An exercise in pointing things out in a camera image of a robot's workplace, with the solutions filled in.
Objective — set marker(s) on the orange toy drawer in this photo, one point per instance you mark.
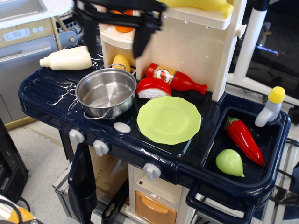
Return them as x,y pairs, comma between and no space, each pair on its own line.
153,211

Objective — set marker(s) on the red toy chili pepper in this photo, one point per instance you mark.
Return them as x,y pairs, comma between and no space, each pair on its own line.
243,139

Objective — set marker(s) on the grey stove knob left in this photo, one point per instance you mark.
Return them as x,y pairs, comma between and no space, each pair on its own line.
76,137

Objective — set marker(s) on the navy open oven door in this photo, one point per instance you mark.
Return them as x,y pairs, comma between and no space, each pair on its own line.
82,188

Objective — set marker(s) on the red white toy sushi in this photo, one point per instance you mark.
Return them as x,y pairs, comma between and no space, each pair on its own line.
151,87

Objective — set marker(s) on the grey oval button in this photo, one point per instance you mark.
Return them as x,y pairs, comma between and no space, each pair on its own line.
122,127

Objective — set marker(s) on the stainless steel pot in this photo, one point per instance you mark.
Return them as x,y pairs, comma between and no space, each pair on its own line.
106,93

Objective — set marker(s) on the navy toy kitchen counter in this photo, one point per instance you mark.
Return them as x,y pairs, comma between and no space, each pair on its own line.
49,96

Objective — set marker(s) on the green toy pear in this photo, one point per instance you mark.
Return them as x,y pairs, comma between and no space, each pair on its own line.
230,162

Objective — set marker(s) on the red toy ketchup bottle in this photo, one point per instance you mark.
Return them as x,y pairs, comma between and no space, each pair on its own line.
177,80

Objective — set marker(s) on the grey toy dishwasher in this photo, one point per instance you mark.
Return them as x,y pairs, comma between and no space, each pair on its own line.
21,48

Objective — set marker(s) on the cream toy kitchen shelf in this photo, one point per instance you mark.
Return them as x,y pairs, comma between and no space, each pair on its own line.
193,41

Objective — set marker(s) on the grey yellow toy faucet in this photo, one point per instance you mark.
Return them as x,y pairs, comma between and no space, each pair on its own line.
272,107

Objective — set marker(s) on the white toy mayonnaise bottle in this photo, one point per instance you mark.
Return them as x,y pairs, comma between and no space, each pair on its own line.
77,58

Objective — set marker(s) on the grey stove knob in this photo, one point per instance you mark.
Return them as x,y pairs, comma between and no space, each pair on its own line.
76,137
152,171
101,148

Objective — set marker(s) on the grey stove knob right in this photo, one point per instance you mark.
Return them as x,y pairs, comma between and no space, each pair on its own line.
152,171

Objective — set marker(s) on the yellow toy banana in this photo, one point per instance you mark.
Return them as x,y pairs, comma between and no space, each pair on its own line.
208,5

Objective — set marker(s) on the grey stove knob middle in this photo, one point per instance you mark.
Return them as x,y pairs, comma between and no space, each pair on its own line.
101,148

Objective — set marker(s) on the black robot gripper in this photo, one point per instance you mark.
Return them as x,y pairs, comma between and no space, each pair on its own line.
143,15

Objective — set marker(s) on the orange toy carrot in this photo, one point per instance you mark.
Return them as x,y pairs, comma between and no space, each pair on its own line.
123,29

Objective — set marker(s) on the light green plastic plate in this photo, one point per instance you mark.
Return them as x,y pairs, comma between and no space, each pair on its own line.
169,120

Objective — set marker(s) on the yellow toy corn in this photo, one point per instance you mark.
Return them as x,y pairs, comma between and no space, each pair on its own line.
121,62

